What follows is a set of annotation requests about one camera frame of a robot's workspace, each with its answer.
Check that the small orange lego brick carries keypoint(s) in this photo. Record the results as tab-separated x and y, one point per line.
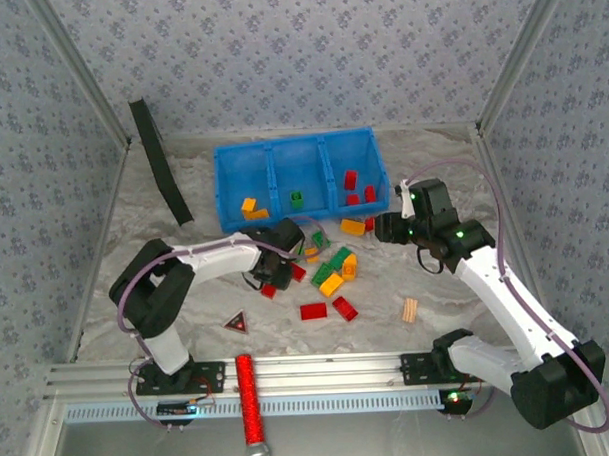
313	257
247	205

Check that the small green lego brick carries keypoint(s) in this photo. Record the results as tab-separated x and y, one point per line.
297	200

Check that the green eight-stud lego brick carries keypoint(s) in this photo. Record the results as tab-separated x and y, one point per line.
338	259

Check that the small red lego brick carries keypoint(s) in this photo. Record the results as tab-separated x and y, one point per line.
370	194

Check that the red sloped lego brick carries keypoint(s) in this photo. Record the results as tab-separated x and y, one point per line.
369	225

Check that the yellow sloped lego brick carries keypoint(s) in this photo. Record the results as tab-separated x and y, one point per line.
350	269

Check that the large yellow lego brick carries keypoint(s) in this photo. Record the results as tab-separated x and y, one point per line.
352	227

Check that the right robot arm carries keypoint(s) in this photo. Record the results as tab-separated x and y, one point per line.
502	301

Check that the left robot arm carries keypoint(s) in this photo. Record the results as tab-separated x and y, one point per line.
215	261

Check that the black triangle badge red light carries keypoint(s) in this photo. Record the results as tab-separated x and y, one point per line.
238	324

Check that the small wooden block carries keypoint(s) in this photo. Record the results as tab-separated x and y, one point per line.
410	311

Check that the red glitter toy microphone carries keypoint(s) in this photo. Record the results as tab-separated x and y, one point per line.
250	400

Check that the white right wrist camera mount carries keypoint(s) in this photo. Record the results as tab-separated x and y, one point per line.
406	202

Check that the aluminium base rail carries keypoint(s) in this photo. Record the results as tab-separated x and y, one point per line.
314	373

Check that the aluminium corner frame post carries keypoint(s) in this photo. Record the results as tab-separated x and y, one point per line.
85	70
521	55

